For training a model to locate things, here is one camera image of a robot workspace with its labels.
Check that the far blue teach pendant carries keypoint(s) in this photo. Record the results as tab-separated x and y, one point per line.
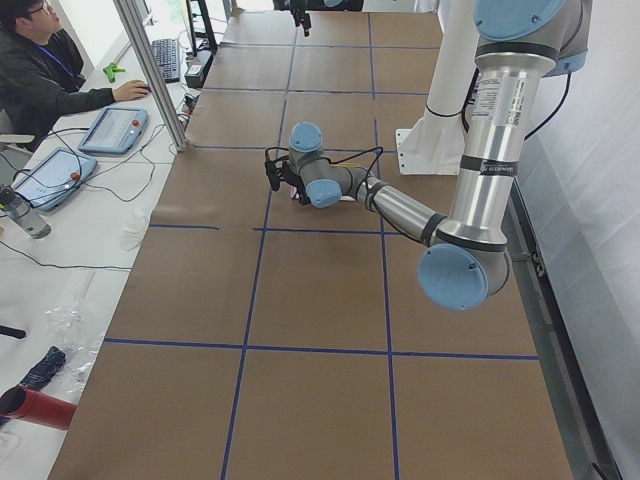
115	131

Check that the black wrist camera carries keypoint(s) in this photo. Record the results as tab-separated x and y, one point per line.
276	171

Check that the dark blue folded umbrella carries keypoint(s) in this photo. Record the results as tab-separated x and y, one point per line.
41	374

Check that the seated person in black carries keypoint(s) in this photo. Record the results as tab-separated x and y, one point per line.
41	72

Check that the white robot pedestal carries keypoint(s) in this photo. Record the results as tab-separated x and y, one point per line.
434	145

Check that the red cylinder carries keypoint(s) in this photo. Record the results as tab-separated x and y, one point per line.
22	403

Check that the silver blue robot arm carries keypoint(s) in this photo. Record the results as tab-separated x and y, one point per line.
466	258
320	5

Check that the green toy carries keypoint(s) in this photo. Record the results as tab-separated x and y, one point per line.
111	70

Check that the black power box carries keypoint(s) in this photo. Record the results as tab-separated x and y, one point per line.
198	69

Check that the grey water bottle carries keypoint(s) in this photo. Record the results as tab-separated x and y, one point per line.
21	213

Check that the near blue teach pendant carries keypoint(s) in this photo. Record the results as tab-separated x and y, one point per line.
55	178

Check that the blue teach pendant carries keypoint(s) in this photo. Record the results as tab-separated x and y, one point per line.
115	131
55	178

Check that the white crumpled tissue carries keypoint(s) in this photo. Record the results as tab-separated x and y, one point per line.
134	230

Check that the clear plastic wrap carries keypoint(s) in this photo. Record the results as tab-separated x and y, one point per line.
80	342

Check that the aluminium frame post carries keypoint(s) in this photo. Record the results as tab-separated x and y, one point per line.
133	26

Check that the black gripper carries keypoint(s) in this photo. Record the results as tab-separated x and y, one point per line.
301	13
295	186

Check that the black keyboard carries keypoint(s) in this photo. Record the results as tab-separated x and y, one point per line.
166	53

